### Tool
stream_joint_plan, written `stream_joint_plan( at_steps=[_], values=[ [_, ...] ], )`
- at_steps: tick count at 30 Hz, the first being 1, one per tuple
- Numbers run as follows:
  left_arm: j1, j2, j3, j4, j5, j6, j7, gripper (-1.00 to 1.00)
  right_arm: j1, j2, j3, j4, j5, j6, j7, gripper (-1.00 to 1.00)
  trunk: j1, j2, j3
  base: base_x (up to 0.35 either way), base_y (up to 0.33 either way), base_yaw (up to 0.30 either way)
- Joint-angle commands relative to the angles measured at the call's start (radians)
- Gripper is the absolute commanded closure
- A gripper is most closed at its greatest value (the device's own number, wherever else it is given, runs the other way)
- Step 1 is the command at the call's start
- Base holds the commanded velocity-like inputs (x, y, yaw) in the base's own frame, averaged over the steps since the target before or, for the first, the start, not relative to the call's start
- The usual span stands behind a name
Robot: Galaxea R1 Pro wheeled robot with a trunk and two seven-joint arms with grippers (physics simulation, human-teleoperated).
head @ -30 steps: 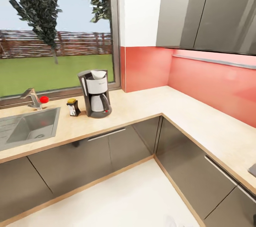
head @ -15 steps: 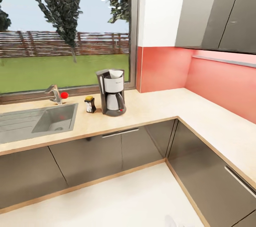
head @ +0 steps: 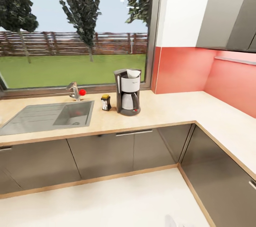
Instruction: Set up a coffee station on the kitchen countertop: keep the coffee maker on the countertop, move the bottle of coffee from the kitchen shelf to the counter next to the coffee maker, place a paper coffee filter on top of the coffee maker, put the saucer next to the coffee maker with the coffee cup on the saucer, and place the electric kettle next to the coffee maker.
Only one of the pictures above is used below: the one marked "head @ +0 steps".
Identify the fixed window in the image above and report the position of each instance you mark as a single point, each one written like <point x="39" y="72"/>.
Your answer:
<point x="47" y="44"/>

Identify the saucer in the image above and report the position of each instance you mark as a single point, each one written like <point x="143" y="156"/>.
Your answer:
<point x="169" y="221"/>

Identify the drop in sink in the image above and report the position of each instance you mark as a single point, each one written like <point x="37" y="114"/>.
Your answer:
<point x="48" y="117"/>

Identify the coffee maker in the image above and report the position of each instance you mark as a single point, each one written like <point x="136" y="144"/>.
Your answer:
<point x="127" y="91"/>

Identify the countertop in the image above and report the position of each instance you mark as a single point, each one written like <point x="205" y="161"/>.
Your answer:
<point x="231" y="129"/>
<point x="157" y="110"/>

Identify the paper coffee filter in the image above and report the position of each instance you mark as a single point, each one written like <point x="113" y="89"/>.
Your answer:
<point x="133" y="73"/>

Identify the bottle of coffee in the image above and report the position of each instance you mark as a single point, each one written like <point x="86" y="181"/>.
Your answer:
<point x="106" y="102"/>

